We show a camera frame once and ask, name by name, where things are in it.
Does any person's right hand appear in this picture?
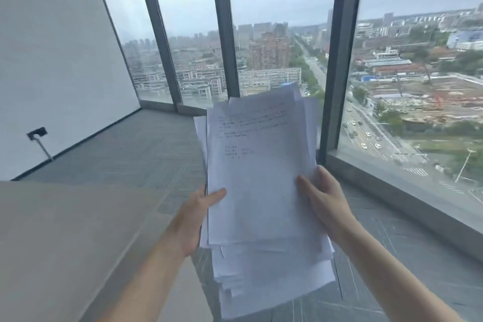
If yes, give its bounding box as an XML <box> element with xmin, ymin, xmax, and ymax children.
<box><xmin>295</xmin><ymin>165</ymin><xmax>356</xmax><ymax>243</ymax></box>

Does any person's left hand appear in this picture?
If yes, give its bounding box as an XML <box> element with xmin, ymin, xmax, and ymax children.
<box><xmin>166</xmin><ymin>187</ymin><xmax>228</xmax><ymax>258</ymax></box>

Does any black phone on selfie stick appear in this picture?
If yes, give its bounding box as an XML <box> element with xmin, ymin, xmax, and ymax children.
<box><xmin>26</xmin><ymin>127</ymin><xmax>54</xmax><ymax>162</ymax></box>

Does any person's right forearm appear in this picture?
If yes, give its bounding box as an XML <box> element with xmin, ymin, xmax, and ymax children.
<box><xmin>331</xmin><ymin>218</ymin><xmax>465</xmax><ymax>322</ymax></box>

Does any person's left forearm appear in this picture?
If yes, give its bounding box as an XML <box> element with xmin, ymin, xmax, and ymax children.
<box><xmin>96</xmin><ymin>233</ymin><xmax>187</xmax><ymax>322</ymax></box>

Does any stack of white printed papers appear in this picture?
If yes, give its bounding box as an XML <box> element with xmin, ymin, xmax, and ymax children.
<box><xmin>193</xmin><ymin>82</ymin><xmax>336</xmax><ymax>319</ymax></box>

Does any dark grey window mullion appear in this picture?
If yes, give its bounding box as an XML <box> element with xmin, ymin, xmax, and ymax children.
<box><xmin>133</xmin><ymin>0</ymin><xmax>183</xmax><ymax>114</ymax></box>
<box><xmin>319</xmin><ymin>0</ymin><xmax>367</xmax><ymax>166</ymax></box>
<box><xmin>209</xmin><ymin>0</ymin><xmax>240</xmax><ymax>100</ymax></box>

